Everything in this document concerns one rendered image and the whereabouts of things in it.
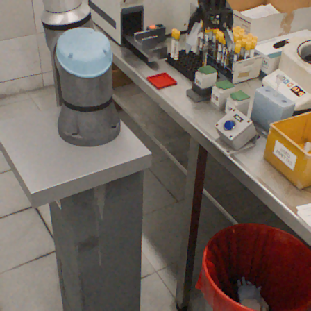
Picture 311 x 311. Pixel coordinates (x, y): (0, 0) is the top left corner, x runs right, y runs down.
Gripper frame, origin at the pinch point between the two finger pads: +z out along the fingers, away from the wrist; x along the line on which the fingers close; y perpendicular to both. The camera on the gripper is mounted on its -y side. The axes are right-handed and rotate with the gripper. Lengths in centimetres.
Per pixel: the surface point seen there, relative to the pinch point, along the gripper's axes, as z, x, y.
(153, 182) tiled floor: 100, -6, -57
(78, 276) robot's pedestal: 49, -39, 36
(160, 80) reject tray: 12.2, -12.3, -5.2
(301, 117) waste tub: 3.1, 16.5, 30.5
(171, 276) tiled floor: 100, -5, 1
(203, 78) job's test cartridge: 5.5, -1.8, 5.8
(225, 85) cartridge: 5.7, 3.4, 9.6
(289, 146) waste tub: 4.1, 10.3, 40.0
